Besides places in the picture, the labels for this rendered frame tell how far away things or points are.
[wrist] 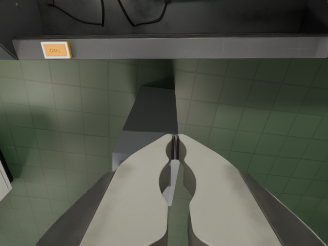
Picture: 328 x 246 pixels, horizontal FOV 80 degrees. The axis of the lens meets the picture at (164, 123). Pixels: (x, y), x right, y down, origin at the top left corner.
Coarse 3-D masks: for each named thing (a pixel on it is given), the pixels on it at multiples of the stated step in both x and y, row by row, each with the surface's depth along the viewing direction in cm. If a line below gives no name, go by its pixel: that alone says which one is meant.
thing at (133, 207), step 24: (168, 144) 11; (120, 168) 9; (144, 168) 9; (168, 168) 10; (120, 192) 8; (144, 192) 8; (96, 216) 7; (120, 216) 7; (144, 216) 7; (96, 240) 6; (120, 240) 6; (144, 240) 6
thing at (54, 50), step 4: (44, 44) 38; (48, 44) 38; (52, 44) 38; (56, 44) 38; (60, 44) 38; (64, 44) 37; (68, 44) 38; (44, 48) 38; (48, 48) 38; (52, 48) 38; (56, 48) 38; (60, 48) 38; (64, 48) 38; (48, 52) 38; (52, 52) 38; (56, 52) 38; (60, 52) 38; (64, 52) 38; (48, 56) 39
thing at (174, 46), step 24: (24, 48) 39; (72, 48) 39; (96, 48) 39; (120, 48) 39; (144, 48) 39; (168, 48) 38; (192, 48) 38; (216, 48) 38; (240, 48) 38; (264, 48) 38; (288, 48) 38; (312, 48) 38
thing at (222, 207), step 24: (192, 144) 11; (192, 168) 9; (216, 168) 9; (192, 192) 9; (216, 192) 8; (240, 192) 8; (192, 216) 7; (216, 216) 7; (240, 216) 7; (264, 216) 7; (192, 240) 7; (216, 240) 6; (240, 240) 6; (264, 240) 6
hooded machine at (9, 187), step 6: (0, 156) 170; (0, 162) 166; (0, 168) 166; (6, 168) 177; (0, 174) 166; (6, 174) 173; (0, 180) 166; (6, 180) 173; (12, 180) 184; (0, 186) 166; (6, 186) 173; (0, 192) 167; (6, 192) 173; (0, 198) 167
